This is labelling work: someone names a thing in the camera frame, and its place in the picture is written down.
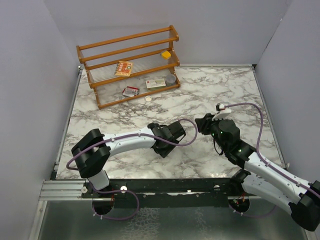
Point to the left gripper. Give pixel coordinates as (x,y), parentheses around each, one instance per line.
(163,152)

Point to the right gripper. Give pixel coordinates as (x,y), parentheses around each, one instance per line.
(204,123)

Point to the white bottle cap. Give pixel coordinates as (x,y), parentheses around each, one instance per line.
(148,99)

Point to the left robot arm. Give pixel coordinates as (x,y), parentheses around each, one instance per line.
(90,164)

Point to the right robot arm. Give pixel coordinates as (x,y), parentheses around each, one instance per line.
(261,177)

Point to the green white medicine box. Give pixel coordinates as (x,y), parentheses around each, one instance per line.
(154,84)

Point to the clear round plastic jar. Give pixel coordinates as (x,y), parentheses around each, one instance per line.
(170,80)

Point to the red white medicine box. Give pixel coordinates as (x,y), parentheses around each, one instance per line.
(130,91)

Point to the yellow lidded small jar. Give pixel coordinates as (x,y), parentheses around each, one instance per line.
(165,54)

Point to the wooden three-tier shelf rack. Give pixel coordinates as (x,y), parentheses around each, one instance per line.
(143,50)

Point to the orange spiral notebook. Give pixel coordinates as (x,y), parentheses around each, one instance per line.
(123,69)

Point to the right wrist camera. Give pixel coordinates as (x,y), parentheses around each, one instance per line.
(222,111)

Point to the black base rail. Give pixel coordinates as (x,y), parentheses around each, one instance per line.
(166,192)

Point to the aluminium frame rail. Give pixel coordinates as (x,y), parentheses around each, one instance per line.
(61,190)

